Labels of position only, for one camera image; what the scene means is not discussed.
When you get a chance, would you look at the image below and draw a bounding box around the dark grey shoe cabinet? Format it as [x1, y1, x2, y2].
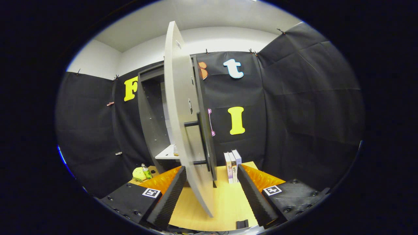
[137, 55, 218, 189]

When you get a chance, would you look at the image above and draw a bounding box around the green label drink bottle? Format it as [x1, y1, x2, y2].
[141, 163, 153, 180]

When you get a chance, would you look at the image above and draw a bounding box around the black backdrop cloth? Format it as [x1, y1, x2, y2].
[55, 21, 366, 199]

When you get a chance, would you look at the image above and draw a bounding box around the lavender white book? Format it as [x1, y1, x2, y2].
[232, 149, 243, 167]

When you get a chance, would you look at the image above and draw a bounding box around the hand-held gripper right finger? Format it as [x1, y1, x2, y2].
[237, 164, 329, 228]

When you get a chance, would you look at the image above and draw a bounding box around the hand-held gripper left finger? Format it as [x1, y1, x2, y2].
[100, 166, 187, 230]

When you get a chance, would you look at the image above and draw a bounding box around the black cabinet door handle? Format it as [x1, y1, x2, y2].
[184, 112, 213, 172]

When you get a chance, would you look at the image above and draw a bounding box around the yellow pineapple plush toy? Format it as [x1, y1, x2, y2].
[132, 167, 147, 183]

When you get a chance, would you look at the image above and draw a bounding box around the pale beige book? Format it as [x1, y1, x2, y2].
[228, 151, 238, 183]

